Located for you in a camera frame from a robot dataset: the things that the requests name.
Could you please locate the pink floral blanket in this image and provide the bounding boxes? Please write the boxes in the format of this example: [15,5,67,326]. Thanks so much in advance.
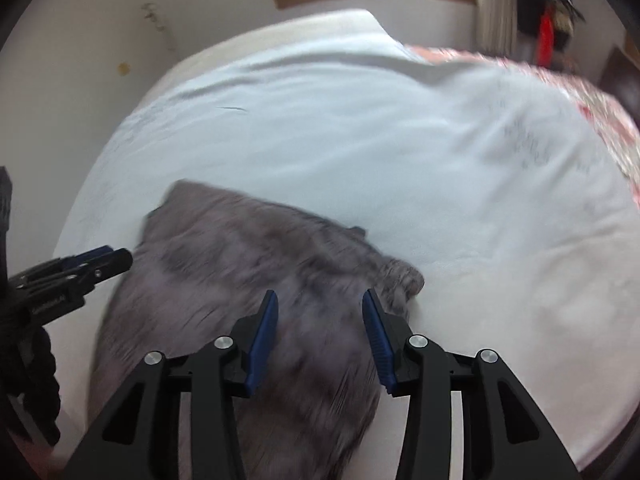
[405,45,640,181]

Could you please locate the dark wooden furniture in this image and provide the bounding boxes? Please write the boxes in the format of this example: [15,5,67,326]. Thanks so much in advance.
[600,47,640,123]

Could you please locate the red hanging item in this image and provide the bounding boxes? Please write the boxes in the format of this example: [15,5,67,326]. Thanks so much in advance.
[537,7,556,68]

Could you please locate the grey quilted jacket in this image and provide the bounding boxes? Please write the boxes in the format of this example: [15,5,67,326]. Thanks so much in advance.
[87,180,426,480]

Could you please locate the white bed sheet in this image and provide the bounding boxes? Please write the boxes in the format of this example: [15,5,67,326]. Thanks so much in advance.
[52,7,640,471]

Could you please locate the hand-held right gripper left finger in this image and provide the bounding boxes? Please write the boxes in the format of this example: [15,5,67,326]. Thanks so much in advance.
[60,289,279,480]

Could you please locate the beige curtain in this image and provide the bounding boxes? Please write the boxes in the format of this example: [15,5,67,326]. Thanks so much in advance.
[475,0,518,53]

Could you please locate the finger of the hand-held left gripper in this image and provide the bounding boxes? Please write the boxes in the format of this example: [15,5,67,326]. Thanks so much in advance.
[15,245,115,284]
[70,249,133,296]

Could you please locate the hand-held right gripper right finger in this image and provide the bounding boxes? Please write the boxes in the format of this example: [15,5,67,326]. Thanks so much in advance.
[361,287,581,480]

